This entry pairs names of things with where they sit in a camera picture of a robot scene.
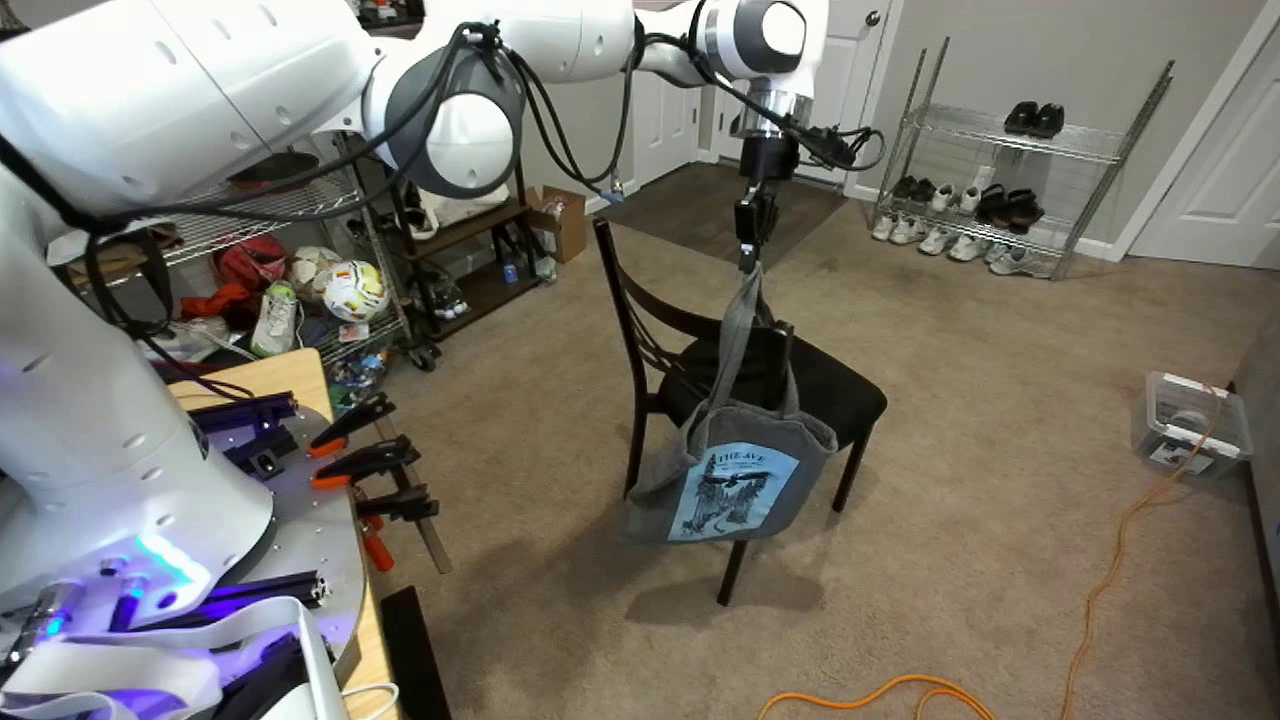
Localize dark grey furniture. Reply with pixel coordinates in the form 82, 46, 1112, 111
1230, 310, 1280, 630

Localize colourful soccer ball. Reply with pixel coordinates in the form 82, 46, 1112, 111
320, 257, 392, 327

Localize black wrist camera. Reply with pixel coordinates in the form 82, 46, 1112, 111
798, 118, 889, 174

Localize white ball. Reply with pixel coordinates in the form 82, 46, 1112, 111
288, 242, 343, 310

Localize silver wire shoe rack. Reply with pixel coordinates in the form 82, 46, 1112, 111
871, 32, 1180, 285

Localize grey tote bag blue print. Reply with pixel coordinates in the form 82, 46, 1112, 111
621, 257, 846, 547

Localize black orange bar clamp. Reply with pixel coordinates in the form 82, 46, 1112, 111
306, 386, 401, 464
350, 478, 446, 574
307, 430, 458, 579

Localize black shelf unit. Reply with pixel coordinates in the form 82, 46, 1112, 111
350, 131, 541, 377

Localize clear plastic box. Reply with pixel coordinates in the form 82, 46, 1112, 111
1137, 367, 1259, 483

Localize white panelled door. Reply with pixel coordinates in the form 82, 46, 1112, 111
625, 72, 712, 188
1126, 14, 1280, 276
804, 0, 894, 193

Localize white grey stand frame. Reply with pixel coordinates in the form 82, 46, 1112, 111
0, 596, 351, 720

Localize red bag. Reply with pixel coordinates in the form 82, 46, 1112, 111
178, 231, 298, 325

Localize black flat bar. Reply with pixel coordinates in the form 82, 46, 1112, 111
375, 585, 458, 720

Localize brown cardboard box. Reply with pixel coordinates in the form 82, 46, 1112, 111
521, 181, 591, 267

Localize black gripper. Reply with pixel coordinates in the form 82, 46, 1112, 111
729, 124, 808, 276

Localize grey round mounting plate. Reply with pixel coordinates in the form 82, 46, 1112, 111
166, 397, 374, 693

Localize dark shoe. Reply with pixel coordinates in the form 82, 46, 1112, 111
889, 171, 942, 206

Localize silver wire shelf unit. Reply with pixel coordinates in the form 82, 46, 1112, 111
36, 124, 403, 351

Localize brown door mat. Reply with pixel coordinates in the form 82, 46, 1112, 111
591, 160, 851, 276

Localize purple aluminium extrusion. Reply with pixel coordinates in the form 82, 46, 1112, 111
185, 386, 306, 483

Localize black wooden chair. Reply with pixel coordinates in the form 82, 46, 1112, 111
589, 216, 894, 612

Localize white and green bottle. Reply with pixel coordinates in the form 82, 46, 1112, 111
247, 280, 306, 360

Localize orange extension cable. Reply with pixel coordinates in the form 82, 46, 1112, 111
758, 467, 1199, 720

